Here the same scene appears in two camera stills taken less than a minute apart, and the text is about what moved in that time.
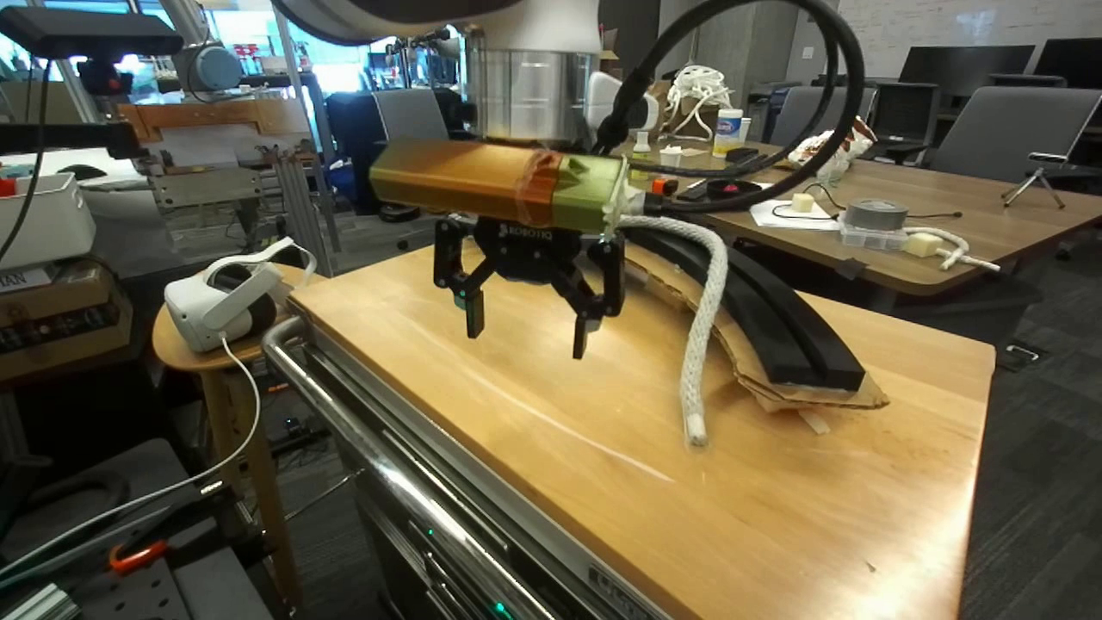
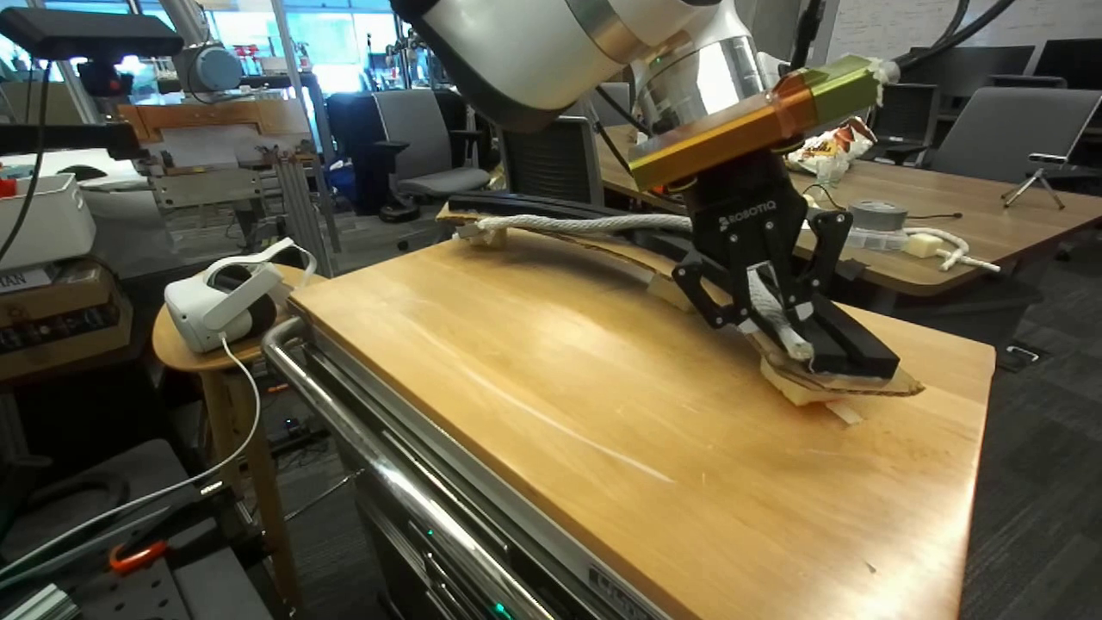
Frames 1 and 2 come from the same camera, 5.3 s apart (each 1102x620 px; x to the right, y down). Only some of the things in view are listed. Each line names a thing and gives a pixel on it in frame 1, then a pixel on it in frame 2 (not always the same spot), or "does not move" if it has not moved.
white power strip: (927, 243) does not move
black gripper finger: (592, 299) -> (821, 294)
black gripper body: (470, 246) -> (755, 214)
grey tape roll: (876, 214) does not move
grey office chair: (1014, 134) does not move
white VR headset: (233, 301) does not move
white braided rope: (696, 422) -> (759, 312)
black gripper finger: (467, 288) -> (713, 294)
